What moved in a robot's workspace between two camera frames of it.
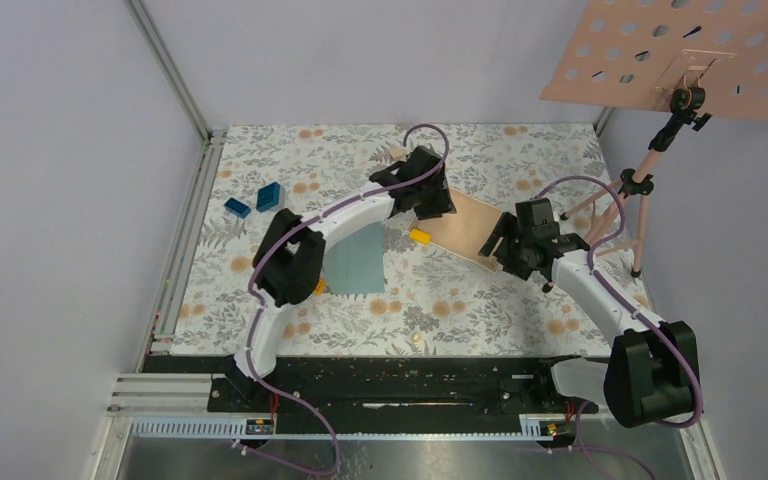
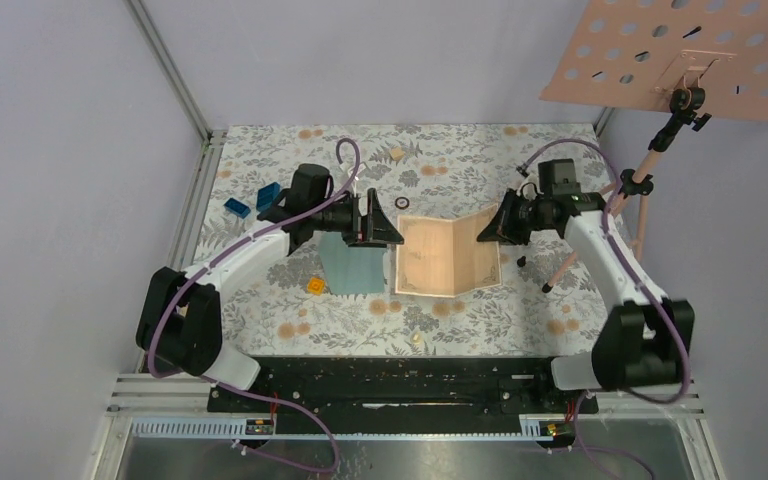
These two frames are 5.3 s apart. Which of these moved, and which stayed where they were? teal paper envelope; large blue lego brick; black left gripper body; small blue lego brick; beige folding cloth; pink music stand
Moved: beige folding cloth; black left gripper body
Stayed: large blue lego brick; pink music stand; teal paper envelope; small blue lego brick
